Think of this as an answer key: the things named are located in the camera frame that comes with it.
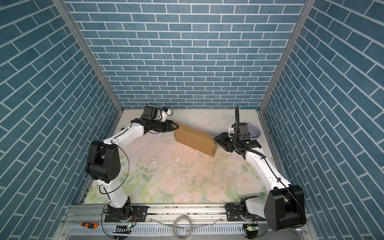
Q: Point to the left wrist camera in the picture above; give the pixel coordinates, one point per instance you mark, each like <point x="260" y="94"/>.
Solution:
<point x="166" y="111"/>

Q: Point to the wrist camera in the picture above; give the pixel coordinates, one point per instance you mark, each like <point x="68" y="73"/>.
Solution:
<point x="166" y="111"/>
<point x="231" y="130"/>

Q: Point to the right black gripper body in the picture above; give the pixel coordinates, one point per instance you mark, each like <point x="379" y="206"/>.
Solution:
<point x="228" y="143"/>

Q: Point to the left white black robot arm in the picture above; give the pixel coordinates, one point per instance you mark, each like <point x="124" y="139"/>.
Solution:
<point x="104" y="164"/>

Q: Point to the brown cardboard box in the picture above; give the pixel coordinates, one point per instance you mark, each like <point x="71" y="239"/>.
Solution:
<point x="196" y="139"/>

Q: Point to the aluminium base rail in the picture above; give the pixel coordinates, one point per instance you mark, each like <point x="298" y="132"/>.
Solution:
<point x="217" y="221"/>

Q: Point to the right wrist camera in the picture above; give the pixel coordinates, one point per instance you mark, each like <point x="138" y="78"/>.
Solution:
<point x="231" y="130"/>

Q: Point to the orange black screwdriver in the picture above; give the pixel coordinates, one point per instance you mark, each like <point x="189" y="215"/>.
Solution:
<point x="89" y="225"/>

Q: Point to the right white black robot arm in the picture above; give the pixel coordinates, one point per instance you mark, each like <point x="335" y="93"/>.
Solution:
<point x="284" y="206"/>

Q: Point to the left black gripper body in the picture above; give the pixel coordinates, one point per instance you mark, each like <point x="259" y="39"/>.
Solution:
<point x="160" y="126"/>

